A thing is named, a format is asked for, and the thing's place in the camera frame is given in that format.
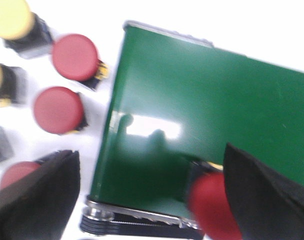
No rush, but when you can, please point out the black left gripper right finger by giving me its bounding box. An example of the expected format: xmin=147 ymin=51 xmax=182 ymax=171
xmin=223 ymin=143 xmax=304 ymax=240

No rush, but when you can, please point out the green conveyor belt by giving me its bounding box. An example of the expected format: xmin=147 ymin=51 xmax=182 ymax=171
xmin=80 ymin=21 xmax=304 ymax=240

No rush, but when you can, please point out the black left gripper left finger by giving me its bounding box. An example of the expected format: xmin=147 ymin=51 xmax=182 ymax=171
xmin=0 ymin=150 xmax=80 ymax=240

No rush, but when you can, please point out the yellow mushroom push button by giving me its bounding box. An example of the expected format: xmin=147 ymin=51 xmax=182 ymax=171
xmin=0 ymin=126 xmax=14 ymax=162
xmin=0 ymin=63 xmax=28 ymax=108
xmin=0 ymin=0 xmax=53 ymax=59

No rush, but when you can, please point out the red mushroom push button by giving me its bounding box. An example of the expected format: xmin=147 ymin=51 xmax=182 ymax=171
xmin=33 ymin=86 xmax=88 ymax=135
xmin=0 ymin=161 xmax=41 ymax=190
xmin=187 ymin=160 xmax=243 ymax=240
xmin=51 ymin=33 xmax=109 ymax=91

